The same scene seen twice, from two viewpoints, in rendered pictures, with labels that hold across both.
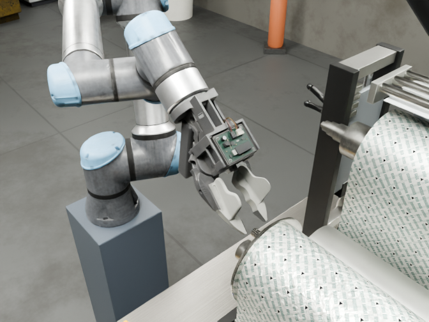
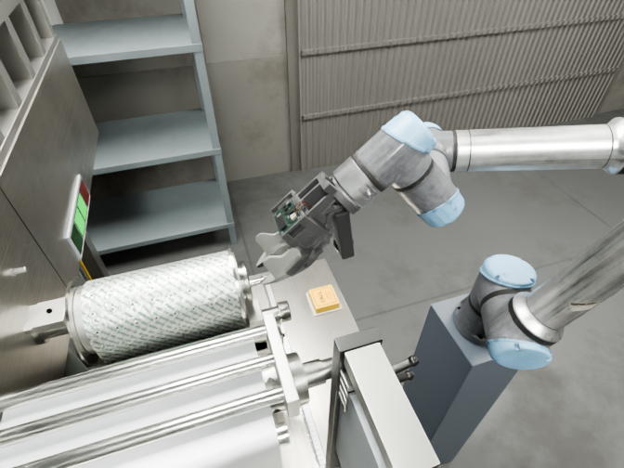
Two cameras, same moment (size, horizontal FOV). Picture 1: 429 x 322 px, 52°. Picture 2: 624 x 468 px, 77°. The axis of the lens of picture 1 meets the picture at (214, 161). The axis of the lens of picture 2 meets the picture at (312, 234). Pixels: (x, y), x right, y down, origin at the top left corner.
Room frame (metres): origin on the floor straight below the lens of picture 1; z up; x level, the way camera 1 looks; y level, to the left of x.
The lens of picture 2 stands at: (0.74, -0.45, 1.81)
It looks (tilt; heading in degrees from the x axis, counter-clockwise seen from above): 43 degrees down; 113
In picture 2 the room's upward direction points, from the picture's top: straight up
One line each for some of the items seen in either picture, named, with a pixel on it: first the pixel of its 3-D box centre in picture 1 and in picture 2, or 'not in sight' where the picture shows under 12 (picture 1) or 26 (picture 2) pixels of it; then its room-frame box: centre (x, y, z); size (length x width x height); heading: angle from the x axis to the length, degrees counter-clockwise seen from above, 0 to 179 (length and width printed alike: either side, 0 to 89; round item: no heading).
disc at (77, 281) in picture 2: not in sight; (85, 319); (0.25, -0.24, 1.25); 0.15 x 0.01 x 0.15; 130
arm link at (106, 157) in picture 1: (107, 161); (502, 286); (0.94, 0.28, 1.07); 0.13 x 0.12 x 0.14; 104
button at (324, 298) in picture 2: not in sight; (323, 298); (0.51, 0.19, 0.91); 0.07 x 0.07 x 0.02; 40
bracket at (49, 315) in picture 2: not in sight; (46, 315); (0.21, -0.27, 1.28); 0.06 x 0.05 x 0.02; 40
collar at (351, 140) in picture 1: (364, 145); (279, 383); (0.62, -0.26, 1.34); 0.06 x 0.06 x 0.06; 40
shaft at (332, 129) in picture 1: (336, 130); (325, 370); (0.66, -0.22, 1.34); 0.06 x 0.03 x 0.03; 40
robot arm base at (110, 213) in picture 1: (110, 195); (487, 312); (0.94, 0.29, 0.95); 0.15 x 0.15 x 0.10
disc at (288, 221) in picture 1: (267, 260); (236, 283); (0.44, -0.08, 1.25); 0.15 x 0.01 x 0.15; 130
